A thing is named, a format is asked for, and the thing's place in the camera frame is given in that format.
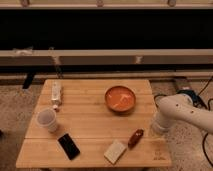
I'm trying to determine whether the white cylindrical gripper tip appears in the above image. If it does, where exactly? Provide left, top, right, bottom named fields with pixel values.
left=151, top=113, right=169, bottom=135

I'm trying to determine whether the red chili pepper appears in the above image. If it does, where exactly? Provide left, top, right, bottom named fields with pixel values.
left=128, top=129, right=144, bottom=148

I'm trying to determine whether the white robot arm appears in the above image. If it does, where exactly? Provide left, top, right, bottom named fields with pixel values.
left=151, top=94, right=213, bottom=135

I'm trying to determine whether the orange bowl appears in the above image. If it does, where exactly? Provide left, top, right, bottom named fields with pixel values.
left=105, top=86, right=136, bottom=114

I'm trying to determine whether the beige sponge block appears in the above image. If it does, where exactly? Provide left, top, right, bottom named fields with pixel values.
left=104, top=140, right=126, bottom=164

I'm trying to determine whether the black smartphone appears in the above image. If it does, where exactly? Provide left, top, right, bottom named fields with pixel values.
left=58, top=133, right=80, bottom=160

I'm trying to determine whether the white clear bottle lying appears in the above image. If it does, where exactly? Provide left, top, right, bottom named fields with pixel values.
left=51, top=81, right=62, bottom=105

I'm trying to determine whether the white paper cup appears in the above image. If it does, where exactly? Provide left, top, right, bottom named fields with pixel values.
left=36, top=108, right=58, bottom=133

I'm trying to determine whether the grey horizontal rail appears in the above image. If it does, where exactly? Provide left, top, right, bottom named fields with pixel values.
left=0, top=49, right=213, bottom=66

